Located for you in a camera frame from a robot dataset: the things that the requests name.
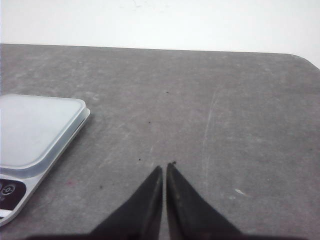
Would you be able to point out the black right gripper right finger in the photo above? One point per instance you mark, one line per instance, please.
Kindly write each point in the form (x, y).
(190, 217)

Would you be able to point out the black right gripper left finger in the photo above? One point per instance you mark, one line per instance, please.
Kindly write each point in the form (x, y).
(139, 218)

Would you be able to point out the silver digital kitchen scale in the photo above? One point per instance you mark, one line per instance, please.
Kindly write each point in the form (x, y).
(34, 132)

